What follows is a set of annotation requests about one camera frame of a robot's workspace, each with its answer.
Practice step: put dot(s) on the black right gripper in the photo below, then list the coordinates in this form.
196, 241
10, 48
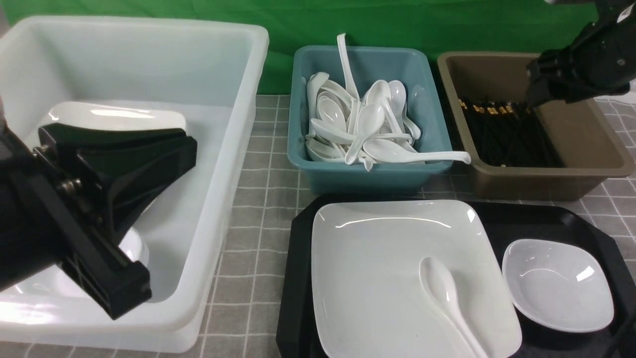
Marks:
601, 61

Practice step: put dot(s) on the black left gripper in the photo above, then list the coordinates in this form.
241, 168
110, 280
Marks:
70, 201

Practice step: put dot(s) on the white soup spoon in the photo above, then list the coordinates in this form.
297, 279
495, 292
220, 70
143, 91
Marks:
439, 285

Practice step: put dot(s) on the white square rice plate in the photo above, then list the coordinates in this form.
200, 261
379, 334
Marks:
366, 287

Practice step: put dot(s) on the brown plastic bin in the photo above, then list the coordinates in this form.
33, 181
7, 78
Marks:
588, 145

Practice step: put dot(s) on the pile of black chopsticks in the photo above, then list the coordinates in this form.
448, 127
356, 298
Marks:
509, 134

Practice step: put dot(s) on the green backdrop cloth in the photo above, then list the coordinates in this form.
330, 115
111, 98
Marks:
431, 26

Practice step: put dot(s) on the large translucent white bin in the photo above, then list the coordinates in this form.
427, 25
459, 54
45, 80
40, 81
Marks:
208, 72

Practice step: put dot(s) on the grey checked tablecloth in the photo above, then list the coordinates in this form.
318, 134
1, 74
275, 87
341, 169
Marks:
241, 313

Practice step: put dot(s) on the white spoon front of bin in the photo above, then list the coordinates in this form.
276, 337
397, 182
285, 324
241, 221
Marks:
387, 151

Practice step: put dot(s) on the white spoon centre of pile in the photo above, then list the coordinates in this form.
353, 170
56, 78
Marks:
369, 121

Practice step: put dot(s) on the teal plastic bin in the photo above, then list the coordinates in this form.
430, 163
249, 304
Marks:
369, 64

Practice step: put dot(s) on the white spoon long handle upright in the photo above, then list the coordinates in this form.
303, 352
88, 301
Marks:
350, 84

